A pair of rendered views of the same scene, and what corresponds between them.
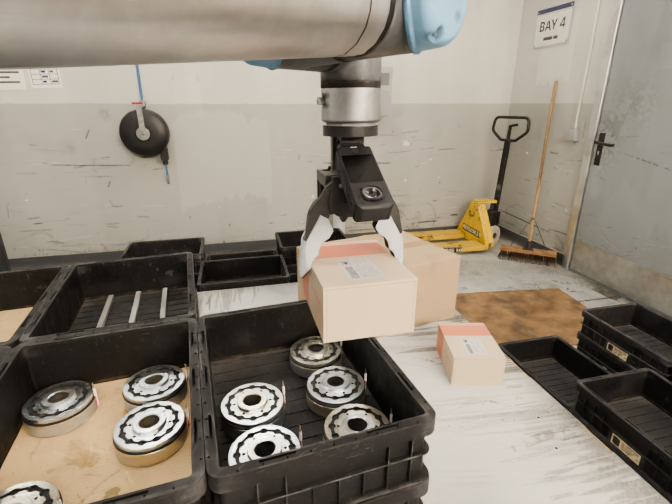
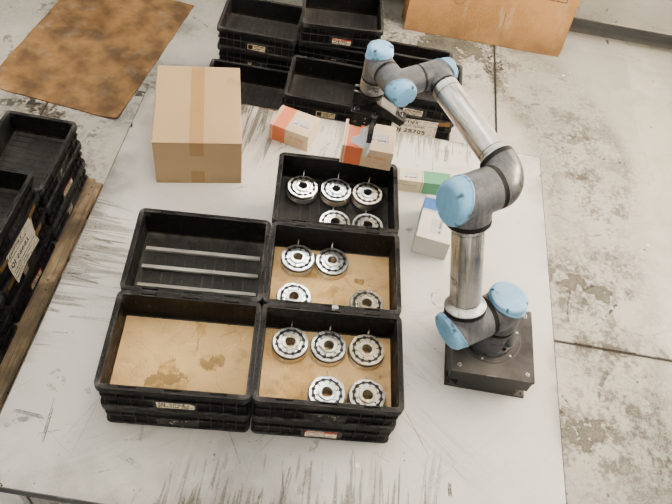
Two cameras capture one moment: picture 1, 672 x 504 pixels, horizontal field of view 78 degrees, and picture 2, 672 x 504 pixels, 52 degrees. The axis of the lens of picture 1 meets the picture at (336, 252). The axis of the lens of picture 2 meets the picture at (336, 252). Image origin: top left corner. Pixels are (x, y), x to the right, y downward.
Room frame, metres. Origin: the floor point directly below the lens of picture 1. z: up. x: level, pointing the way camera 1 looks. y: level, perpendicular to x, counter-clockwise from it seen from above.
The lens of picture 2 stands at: (0.23, 1.55, 2.59)
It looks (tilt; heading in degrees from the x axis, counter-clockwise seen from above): 53 degrees down; 282
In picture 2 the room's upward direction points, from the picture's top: 11 degrees clockwise
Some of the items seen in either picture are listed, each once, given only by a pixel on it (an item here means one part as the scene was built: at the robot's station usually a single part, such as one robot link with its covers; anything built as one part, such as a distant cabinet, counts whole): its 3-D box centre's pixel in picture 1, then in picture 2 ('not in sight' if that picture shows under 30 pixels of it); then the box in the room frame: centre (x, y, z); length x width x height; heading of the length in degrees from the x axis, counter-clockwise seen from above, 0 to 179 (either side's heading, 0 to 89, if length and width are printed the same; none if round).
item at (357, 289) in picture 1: (352, 284); (367, 144); (0.53, -0.02, 1.08); 0.16 x 0.12 x 0.07; 14
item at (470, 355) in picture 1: (468, 352); (294, 128); (0.88, -0.33, 0.74); 0.16 x 0.12 x 0.07; 0
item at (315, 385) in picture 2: not in sight; (326, 393); (0.36, 0.71, 0.86); 0.10 x 0.10 x 0.01
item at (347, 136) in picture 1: (348, 171); (366, 105); (0.56, -0.02, 1.24); 0.09 x 0.08 x 0.12; 14
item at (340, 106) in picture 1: (348, 108); (373, 84); (0.55, -0.02, 1.32); 0.08 x 0.08 x 0.05
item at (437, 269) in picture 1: (374, 281); (199, 123); (1.18, -0.12, 0.80); 0.40 x 0.30 x 0.20; 117
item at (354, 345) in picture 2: not in sight; (366, 349); (0.30, 0.53, 0.86); 0.10 x 0.10 x 0.01
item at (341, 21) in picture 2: not in sight; (337, 48); (1.05, -1.35, 0.37); 0.42 x 0.34 x 0.46; 14
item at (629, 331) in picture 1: (640, 364); (260, 44); (1.43, -1.25, 0.31); 0.40 x 0.30 x 0.34; 14
